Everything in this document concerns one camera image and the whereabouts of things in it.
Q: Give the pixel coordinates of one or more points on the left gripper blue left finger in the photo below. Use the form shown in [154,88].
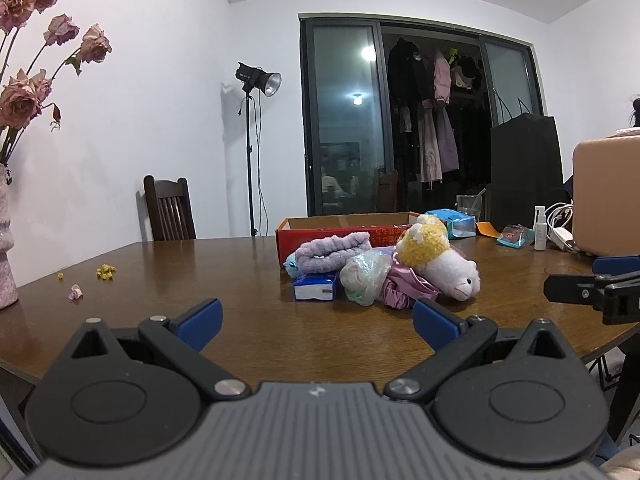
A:
[178,342]

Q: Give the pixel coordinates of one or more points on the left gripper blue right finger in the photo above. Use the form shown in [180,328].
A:
[457,343]

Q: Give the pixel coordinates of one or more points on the pink satin cloth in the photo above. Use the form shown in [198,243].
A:
[402,287]

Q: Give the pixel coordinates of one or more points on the white and yellow plush sheep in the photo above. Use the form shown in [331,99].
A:
[425,248]

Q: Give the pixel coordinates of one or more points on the translucent bag of soft items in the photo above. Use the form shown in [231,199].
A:
[363,276]

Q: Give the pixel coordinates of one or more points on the light blue plush toy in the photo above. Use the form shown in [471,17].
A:
[291,268]

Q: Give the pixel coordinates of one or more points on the blue tissue pack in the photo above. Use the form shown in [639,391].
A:
[316,287]

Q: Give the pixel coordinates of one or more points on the lavender fluffy headband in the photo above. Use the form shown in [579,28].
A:
[330,254]

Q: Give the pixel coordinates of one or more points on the white spray bottle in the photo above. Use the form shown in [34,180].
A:
[540,228]

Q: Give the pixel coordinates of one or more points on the yellow flower petals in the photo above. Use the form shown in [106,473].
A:
[105,272]

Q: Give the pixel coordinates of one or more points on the teal snack packet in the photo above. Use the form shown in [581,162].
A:
[516,236]

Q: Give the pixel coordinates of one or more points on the fallen pink petal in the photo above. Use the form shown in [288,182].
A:
[75,293]

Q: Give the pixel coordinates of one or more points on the blue wet wipes pack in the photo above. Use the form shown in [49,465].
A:
[458,224]

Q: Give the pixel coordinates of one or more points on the orange envelope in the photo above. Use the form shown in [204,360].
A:
[484,228]

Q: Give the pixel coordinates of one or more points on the pink suitcase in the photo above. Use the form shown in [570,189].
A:
[606,195]

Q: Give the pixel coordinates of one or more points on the dark wooden chair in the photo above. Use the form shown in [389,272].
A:
[169,208]

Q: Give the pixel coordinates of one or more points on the red cardboard box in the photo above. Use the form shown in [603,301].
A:
[384,228]

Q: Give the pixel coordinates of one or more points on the clear glass cup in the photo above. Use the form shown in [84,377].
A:
[471,205]

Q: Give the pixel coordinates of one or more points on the black paper bag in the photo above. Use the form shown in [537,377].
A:
[526,170]

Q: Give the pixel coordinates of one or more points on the pink textured vase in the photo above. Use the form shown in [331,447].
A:
[8,289]

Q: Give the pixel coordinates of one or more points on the person with dark hair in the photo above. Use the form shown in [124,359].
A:
[634,128]

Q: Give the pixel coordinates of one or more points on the hanging clothes rack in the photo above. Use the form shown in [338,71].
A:
[440,111]

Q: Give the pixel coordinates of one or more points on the studio light on stand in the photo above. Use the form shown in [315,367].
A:
[257,84]

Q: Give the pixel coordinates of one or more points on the dried pink roses bouquet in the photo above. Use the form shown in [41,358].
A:
[36,45]

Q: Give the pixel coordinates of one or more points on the white charger with cables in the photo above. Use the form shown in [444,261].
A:
[559,219]

